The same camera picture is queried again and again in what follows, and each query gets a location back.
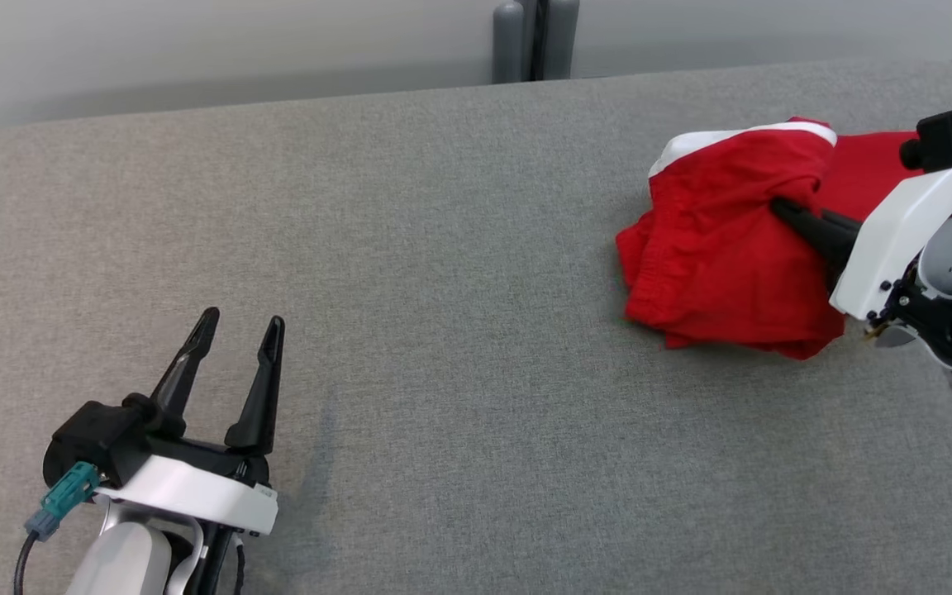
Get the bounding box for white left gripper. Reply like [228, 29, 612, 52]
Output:
[94, 307, 286, 538]

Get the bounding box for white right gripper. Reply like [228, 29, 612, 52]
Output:
[769, 164, 952, 323]

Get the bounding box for red shorts white stripes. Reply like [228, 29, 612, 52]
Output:
[615, 116, 849, 361]

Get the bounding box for left arm cable teal plug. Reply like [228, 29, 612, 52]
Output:
[13, 461, 102, 595]

